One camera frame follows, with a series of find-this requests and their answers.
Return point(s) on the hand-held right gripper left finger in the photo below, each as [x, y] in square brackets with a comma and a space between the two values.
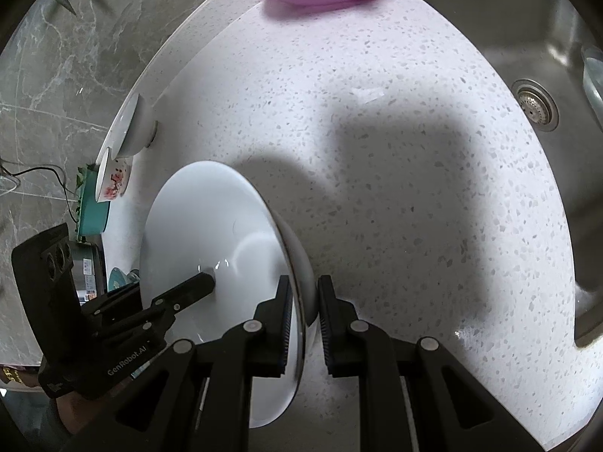
[273, 339]

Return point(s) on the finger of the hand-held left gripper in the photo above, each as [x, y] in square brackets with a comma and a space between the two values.
[113, 299]
[188, 289]

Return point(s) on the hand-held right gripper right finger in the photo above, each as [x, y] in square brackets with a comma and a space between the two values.
[339, 334]

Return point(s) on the large teal floral plate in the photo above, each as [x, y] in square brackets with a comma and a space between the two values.
[117, 280]

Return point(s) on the large white bowl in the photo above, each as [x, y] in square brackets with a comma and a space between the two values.
[202, 226]

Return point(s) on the small red floral bowl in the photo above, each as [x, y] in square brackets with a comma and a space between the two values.
[115, 179]

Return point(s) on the small white bowl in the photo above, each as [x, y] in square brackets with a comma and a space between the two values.
[136, 127]

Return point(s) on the person's left hand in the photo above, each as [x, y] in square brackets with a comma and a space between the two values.
[77, 409]

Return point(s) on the stainless steel rice cooker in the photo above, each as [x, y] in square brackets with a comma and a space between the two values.
[87, 268]

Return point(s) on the teal plastic basin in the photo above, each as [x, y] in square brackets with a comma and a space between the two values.
[92, 216]

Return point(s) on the green leafy vegetables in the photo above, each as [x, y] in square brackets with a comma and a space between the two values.
[85, 176]

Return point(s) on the clear glass bowl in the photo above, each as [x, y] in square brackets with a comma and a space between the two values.
[594, 80]

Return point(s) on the stainless steel sink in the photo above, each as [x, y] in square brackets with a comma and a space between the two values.
[541, 33]

